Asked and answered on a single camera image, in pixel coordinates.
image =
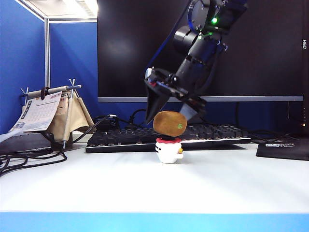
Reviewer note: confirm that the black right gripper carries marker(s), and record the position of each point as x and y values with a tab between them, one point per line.
166	84

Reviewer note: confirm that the brown kiwi fruit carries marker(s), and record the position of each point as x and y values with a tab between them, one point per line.
169	123

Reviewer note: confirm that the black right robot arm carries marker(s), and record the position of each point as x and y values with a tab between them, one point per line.
200	53

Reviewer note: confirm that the white red flat-headed doll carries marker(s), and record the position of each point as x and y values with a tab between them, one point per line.
167	152

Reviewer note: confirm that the black flat desk mat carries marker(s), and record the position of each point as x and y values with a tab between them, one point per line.
21	143

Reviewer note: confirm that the black mechanical keyboard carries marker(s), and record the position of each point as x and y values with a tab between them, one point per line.
120	139

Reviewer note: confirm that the large black monitor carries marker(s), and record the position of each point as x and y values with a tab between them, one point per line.
125	48

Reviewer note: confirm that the black mouse pad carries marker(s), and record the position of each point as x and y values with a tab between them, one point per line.
282	151

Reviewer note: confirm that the tent-shaped canvas desk calendar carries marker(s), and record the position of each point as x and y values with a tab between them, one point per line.
43	111

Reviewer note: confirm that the black portrait monitor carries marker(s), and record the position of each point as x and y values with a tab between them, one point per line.
306	72

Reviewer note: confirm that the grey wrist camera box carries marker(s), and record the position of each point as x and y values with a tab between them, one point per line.
149	73

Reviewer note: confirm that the aluminium partition post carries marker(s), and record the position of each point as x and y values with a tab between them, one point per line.
47	53

